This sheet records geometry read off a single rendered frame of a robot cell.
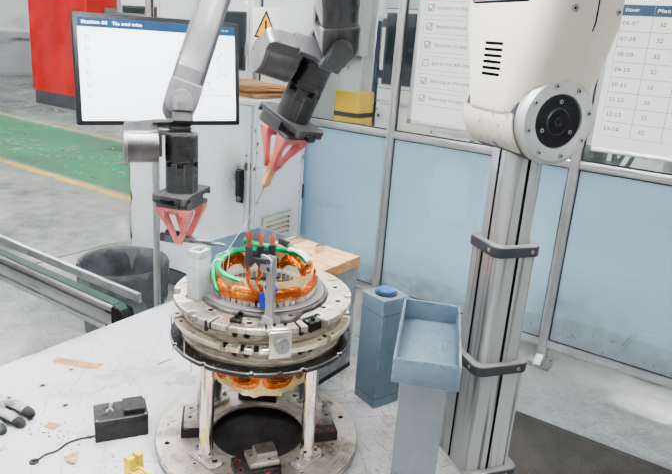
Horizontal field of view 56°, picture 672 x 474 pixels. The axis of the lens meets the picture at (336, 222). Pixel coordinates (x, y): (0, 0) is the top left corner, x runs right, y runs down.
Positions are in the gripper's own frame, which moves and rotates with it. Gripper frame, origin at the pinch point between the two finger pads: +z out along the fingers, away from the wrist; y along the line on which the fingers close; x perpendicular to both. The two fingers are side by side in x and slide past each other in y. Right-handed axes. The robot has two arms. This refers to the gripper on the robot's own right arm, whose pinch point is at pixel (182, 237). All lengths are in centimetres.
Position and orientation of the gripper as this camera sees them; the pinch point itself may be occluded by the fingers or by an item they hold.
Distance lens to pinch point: 119.9
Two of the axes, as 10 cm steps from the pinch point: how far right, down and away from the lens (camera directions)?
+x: 9.6, 1.5, -2.4
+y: -2.8, 2.8, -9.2
